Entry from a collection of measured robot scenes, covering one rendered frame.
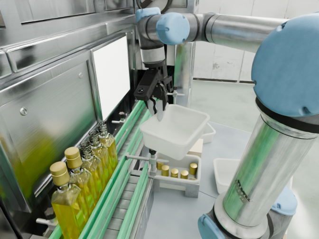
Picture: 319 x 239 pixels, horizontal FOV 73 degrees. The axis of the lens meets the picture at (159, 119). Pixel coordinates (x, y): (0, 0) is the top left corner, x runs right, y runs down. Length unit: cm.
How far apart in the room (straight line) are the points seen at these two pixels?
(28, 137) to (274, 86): 57
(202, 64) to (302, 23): 409
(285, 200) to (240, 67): 391
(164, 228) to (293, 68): 73
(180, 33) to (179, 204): 66
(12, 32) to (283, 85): 58
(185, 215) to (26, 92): 69
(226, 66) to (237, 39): 383
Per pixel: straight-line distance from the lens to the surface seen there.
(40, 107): 68
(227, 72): 443
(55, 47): 74
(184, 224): 91
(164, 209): 94
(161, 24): 58
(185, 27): 59
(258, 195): 44
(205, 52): 431
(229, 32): 58
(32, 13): 74
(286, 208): 63
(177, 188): 96
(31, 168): 69
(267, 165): 39
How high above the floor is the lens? 150
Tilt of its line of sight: 30 degrees down
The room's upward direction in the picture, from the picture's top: straight up
